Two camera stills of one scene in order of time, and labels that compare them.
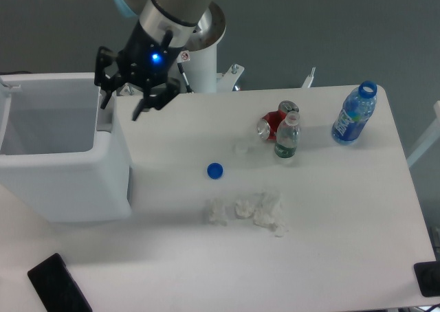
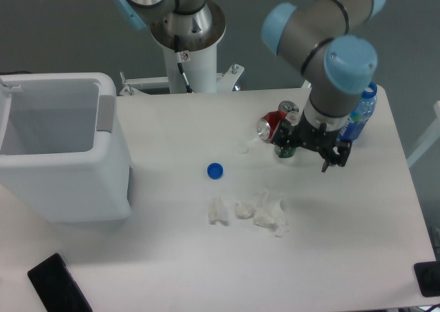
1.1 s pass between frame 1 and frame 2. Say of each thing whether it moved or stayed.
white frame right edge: stayed
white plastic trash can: stayed
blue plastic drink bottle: stayed
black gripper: moved
